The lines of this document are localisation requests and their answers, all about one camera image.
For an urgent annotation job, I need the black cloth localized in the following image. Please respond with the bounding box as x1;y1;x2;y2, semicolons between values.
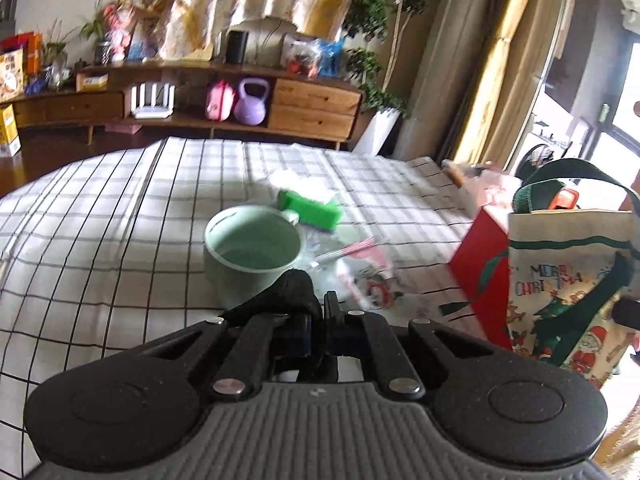
220;269;325;326

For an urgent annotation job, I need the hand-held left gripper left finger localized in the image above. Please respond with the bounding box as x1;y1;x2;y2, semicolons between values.
112;310;315;401

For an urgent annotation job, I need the clear packet with pink print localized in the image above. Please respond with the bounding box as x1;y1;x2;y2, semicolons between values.
302;227;407;311

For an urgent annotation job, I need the pink toy bag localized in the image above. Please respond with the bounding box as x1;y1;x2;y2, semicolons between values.
205;81;236;122

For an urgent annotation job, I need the white router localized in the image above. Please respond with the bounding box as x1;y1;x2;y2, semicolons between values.
130;82;177;120

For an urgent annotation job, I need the white rounded ornament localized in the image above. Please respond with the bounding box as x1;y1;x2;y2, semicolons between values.
215;17;301;68

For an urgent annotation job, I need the black cylinder speaker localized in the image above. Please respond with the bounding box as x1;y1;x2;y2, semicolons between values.
226;30;249;65

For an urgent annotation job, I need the washing machine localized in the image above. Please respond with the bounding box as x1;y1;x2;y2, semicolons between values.
515;130;573;181

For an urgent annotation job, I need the pale green mug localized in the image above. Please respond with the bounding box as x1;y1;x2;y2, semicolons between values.
203;205;304;311

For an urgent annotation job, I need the blue picture card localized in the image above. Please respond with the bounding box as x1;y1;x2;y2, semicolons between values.
127;20;161;61

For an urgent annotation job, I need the white square planter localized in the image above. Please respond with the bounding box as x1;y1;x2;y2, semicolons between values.
352;107;404;157

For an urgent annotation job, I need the purple kettlebell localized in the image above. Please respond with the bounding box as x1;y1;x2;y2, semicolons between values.
233;77;271;126

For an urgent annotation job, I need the red cardboard box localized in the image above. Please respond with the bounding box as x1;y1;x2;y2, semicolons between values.
450;205;516;352

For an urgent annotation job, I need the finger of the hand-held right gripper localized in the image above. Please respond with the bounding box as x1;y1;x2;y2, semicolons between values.
612;299;640;332

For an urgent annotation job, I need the yellow curtain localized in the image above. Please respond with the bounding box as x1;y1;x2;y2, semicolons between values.
452;0;543;166

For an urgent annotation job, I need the white black checked tablecloth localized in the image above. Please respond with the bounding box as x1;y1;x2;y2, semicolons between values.
0;135;501;480

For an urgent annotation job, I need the small plant in glass vase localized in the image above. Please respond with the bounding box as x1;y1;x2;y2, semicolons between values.
80;0;114;66

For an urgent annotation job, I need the printed snack box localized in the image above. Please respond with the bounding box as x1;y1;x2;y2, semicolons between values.
0;47;26;103

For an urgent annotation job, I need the wooden media cabinet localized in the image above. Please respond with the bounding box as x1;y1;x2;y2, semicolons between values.
10;57;363;151

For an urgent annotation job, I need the thin leafy potted plant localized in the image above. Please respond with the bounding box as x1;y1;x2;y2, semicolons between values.
40;20;76;91

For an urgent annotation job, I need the tall leafy potted tree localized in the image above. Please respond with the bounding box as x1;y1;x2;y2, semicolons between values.
342;0;441;113

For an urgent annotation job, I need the blue plastic bag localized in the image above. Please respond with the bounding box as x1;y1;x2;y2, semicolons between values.
317;37;346;79

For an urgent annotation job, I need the orange gift bag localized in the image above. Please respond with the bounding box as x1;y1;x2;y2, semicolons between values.
0;32;44;76

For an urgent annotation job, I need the orange storage box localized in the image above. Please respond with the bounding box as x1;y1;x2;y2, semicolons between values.
550;187;581;210

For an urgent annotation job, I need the clear snack bag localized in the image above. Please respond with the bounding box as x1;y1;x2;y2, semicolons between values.
282;35;326;79

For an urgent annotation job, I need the small yellow box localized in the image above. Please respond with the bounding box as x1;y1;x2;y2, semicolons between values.
76;72;109;92

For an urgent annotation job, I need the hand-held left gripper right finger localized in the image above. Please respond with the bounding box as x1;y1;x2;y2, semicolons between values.
324;290;502;402

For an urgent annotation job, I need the pink doll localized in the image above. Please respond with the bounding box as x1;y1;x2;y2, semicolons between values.
102;2;136;63

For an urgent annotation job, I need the beige curtain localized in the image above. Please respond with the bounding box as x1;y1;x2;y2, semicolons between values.
492;0;576;171

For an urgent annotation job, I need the yellow carton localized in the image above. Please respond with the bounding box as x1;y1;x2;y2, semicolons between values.
0;104;22;157

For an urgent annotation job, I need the white standing air conditioner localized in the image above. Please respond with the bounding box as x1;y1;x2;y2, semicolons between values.
395;0;506;161

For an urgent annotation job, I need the white plastic bag orange print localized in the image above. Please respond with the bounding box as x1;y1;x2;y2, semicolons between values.
442;160;516;211

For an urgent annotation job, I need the green sponge in plastic wrap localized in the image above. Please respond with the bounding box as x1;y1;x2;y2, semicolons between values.
270;169;346;232

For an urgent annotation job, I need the printed festive tote bag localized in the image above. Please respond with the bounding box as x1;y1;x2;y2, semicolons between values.
507;158;640;391

